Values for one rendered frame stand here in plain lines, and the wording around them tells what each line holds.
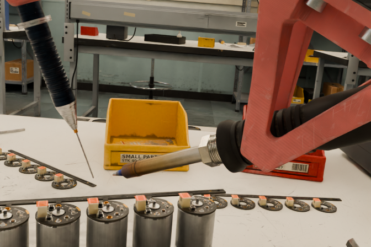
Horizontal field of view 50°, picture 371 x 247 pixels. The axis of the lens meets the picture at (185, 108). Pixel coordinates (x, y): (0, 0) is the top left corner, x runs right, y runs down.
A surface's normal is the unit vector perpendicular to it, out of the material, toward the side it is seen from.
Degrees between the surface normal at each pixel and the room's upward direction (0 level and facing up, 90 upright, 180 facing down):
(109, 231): 90
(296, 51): 87
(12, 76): 87
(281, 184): 0
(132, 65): 90
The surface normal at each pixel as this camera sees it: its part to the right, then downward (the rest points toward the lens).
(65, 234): 0.63, 0.22
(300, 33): -0.45, 0.11
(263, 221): 0.07, -0.97
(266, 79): -0.62, 0.43
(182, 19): -0.03, 0.22
